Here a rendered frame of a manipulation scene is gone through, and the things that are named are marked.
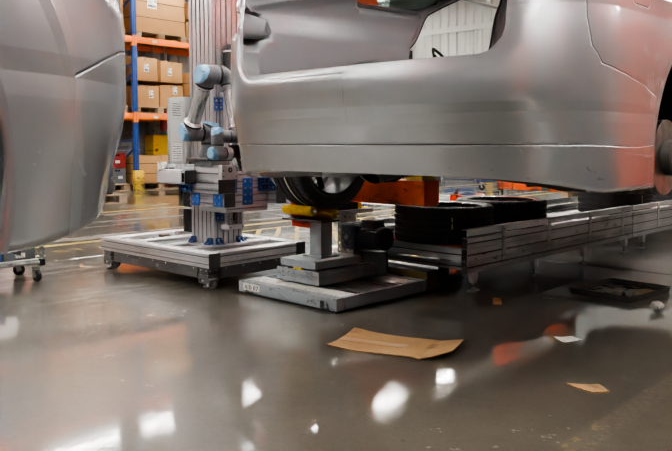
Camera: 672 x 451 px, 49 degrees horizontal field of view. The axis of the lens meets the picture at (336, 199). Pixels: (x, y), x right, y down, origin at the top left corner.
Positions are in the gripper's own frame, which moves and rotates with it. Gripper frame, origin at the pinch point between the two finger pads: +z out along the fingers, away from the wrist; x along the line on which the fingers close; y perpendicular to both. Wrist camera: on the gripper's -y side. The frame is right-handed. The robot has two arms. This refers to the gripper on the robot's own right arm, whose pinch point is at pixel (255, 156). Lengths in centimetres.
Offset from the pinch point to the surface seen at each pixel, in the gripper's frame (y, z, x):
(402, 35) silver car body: 72, 51, -75
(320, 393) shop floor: -83, -114, -171
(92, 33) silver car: 26, -238, -241
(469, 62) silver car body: 35, -87, -216
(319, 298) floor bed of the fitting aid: -77, -18, -74
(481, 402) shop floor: -83, -81, -219
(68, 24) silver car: 27, -244, -244
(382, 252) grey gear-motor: -60, 54, -58
